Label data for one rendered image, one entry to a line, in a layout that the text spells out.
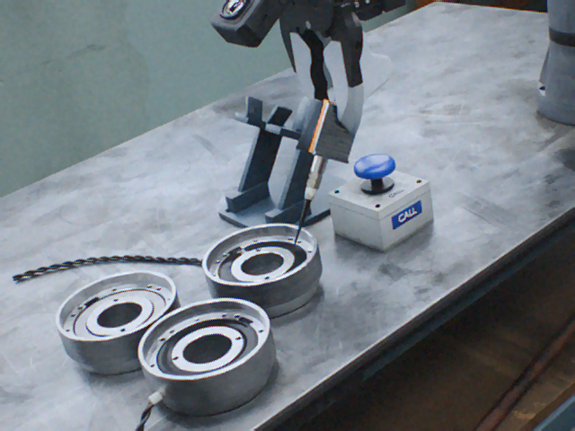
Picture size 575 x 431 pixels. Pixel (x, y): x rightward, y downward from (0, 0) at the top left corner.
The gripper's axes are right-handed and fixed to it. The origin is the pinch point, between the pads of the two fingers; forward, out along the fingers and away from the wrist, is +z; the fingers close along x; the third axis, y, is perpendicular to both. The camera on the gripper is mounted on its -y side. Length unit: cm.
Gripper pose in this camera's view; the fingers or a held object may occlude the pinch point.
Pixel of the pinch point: (332, 118)
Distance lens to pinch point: 82.7
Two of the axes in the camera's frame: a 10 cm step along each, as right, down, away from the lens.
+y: 7.8, -4.1, 4.7
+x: -6.0, -2.7, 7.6
